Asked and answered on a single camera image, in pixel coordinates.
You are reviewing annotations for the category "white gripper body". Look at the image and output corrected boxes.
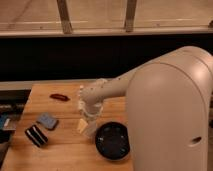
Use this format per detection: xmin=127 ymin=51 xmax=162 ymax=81
xmin=78 ymin=101 xmax=102 ymax=121

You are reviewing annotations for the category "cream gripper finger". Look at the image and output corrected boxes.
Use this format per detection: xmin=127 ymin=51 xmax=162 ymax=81
xmin=77 ymin=119 xmax=88 ymax=134

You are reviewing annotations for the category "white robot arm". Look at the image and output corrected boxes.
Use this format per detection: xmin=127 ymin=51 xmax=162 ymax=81
xmin=79 ymin=46 xmax=213 ymax=171

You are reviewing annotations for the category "black striped eraser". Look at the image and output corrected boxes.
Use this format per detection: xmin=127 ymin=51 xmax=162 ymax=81
xmin=25 ymin=125 xmax=48 ymax=148

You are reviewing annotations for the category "blue grey sponge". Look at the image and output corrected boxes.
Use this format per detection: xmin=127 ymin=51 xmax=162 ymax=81
xmin=36 ymin=113 xmax=58 ymax=130

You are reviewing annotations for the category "black bowl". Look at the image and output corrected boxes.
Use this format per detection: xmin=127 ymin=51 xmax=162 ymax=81
xmin=95 ymin=122 xmax=130 ymax=161

